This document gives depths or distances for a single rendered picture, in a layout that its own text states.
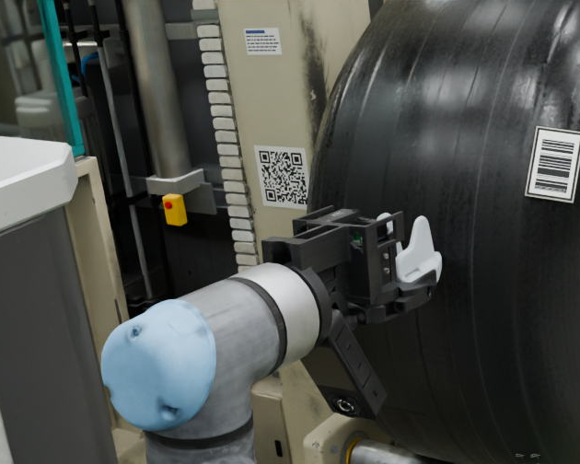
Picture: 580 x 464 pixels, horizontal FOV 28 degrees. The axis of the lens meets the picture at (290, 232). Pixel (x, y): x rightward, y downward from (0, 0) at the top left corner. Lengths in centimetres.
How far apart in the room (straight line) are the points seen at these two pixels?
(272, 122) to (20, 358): 106
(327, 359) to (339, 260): 8
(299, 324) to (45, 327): 53
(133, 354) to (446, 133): 40
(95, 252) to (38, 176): 115
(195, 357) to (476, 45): 45
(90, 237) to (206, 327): 69
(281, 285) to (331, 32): 54
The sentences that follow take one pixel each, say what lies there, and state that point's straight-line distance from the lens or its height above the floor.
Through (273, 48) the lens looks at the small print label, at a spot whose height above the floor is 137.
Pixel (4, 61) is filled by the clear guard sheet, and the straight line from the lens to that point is 134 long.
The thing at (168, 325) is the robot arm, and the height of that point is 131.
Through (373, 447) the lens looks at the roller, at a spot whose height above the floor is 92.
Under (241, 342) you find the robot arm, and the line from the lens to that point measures 76.
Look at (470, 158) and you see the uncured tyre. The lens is 101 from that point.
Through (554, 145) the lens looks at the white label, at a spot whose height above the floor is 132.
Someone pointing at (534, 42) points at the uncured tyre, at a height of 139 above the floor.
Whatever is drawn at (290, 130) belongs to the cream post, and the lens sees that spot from 132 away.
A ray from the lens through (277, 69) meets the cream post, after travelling 130.
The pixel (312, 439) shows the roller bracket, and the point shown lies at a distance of 133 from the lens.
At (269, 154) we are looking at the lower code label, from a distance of 135.
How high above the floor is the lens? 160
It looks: 19 degrees down
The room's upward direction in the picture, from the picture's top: 9 degrees counter-clockwise
